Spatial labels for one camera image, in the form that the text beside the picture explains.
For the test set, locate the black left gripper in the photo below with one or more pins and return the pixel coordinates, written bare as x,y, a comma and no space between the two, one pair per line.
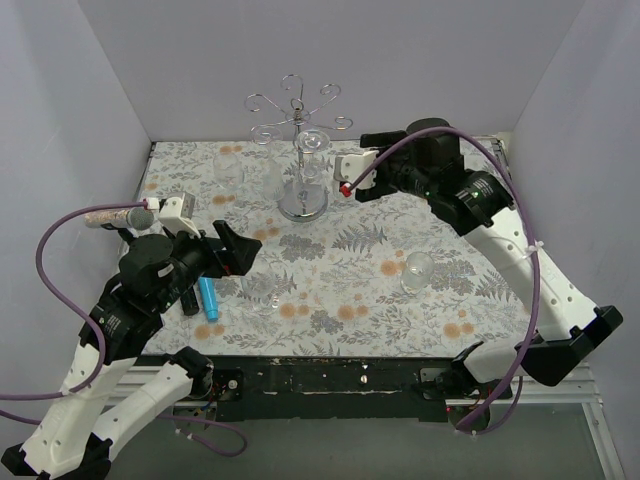
220,255

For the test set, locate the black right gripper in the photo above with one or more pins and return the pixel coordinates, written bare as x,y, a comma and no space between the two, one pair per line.
379,167

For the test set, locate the clear wine glass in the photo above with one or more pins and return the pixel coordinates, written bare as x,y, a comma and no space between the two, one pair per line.
228,170
310,144
260,289

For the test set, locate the ribbed stemmed wine glass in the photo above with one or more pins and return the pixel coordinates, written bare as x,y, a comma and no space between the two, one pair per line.
273,182

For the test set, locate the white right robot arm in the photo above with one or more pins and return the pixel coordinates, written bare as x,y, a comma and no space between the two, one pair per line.
467,188

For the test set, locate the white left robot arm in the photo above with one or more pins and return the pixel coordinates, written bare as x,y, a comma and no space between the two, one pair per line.
78,438

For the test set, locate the ribbed short glass near rack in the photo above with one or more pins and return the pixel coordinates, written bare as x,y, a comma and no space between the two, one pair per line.
336,184

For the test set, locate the chrome wine glass rack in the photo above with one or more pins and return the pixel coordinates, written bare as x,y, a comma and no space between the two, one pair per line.
305,197

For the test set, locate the clear wine glass back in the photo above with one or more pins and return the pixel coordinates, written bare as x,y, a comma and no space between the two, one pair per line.
228,170

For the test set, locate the blue microphone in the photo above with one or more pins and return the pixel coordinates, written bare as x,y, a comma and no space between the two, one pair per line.
209,300

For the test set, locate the black microphone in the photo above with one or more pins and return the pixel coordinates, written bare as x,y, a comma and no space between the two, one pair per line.
189,303

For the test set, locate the floral table cloth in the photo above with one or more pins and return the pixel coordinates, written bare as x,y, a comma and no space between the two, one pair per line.
338,278

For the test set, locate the glitter silver microphone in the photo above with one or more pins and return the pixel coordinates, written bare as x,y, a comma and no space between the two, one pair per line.
137,218

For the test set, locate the short glass front right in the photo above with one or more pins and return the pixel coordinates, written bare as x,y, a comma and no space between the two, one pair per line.
419,268

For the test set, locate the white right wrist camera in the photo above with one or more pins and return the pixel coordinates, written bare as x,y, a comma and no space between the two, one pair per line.
349,167

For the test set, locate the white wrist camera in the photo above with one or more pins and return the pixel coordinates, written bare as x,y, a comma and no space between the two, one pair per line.
349,167
174,212

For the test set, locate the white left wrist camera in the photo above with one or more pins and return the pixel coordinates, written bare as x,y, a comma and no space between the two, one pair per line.
174,212

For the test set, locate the black base frame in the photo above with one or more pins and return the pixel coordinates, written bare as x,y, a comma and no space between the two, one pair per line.
281,388

